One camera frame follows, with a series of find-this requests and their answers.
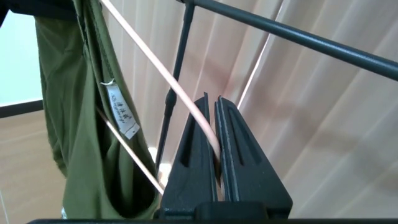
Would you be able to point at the pink clothes hanger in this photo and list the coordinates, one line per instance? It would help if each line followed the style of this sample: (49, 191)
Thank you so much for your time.
(171, 82)

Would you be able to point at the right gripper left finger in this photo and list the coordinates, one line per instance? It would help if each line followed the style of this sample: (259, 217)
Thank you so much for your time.
(189, 180)

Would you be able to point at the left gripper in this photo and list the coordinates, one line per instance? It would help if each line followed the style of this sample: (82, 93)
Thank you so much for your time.
(37, 7)

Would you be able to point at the beige curtain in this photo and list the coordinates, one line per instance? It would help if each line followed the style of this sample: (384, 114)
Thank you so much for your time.
(326, 124)

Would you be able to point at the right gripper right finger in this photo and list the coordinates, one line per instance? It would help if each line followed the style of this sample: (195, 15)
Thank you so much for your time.
(258, 186)

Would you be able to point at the green printed t-shirt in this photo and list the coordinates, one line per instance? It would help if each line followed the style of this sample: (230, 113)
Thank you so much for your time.
(71, 109)

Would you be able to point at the black clothes rack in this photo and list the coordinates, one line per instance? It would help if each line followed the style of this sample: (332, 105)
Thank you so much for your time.
(311, 37)

